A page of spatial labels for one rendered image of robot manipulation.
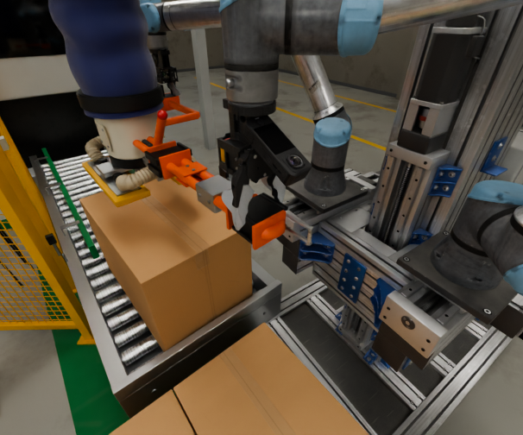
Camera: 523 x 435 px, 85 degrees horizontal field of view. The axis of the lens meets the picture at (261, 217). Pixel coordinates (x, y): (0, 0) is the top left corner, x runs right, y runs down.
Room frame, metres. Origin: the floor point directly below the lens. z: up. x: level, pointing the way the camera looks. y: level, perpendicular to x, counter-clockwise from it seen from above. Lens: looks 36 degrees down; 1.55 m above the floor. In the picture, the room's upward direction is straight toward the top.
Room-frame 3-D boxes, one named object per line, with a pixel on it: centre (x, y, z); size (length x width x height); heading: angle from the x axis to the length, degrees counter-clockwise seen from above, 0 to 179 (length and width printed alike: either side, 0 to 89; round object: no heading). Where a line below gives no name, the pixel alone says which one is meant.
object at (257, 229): (0.42, 0.01, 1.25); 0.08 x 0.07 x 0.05; 41
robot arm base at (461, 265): (0.51, -0.51, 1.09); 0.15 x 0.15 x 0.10
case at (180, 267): (0.88, 0.39, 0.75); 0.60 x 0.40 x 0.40; 42
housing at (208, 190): (0.53, 0.10, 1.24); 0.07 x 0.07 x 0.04; 41
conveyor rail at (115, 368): (1.32, 1.18, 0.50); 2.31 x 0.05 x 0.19; 39
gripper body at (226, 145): (0.45, 0.02, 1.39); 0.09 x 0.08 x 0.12; 41
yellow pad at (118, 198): (0.81, 0.48, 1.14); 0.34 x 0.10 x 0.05; 41
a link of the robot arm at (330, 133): (0.92, -0.23, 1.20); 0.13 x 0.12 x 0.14; 162
